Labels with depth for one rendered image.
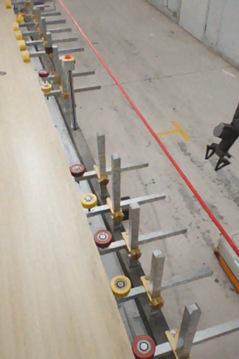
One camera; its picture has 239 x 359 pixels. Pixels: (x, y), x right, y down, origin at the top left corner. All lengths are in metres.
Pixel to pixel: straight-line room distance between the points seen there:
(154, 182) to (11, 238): 1.83
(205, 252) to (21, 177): 1.47
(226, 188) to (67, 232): 1.94
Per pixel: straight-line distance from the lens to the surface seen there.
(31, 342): 1.39
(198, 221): 2.95
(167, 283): 1.57
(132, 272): 1.74
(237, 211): 3.11
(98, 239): 1.59
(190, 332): 1.24
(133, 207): 1.45
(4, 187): 1.92
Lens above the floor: 2.14
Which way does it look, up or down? 41 degrees down
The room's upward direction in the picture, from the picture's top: straight up
